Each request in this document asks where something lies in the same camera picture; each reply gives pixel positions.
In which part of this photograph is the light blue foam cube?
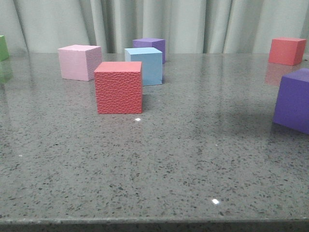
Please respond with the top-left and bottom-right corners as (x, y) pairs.
(125, 47), (163, 86)

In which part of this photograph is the grey curtain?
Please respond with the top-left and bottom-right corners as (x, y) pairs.
(0, 0), (309, 54)

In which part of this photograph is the pink foam cube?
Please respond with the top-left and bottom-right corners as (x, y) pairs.
(58, 44), (102, 81)

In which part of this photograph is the large near purple cube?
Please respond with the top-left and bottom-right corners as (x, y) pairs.
(273, 68), (309, 134)

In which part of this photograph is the red textured foam cube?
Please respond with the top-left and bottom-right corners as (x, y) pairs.
(94, 61), (142, 114)

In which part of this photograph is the purple foam cube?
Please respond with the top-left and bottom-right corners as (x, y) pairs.
(133, 38), (166, 64)

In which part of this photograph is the green foam cube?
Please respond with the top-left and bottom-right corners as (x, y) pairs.
(0, 35), (9, 61)

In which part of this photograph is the far red foam cube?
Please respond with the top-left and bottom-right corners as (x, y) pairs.
(268, 37), (307, 66)

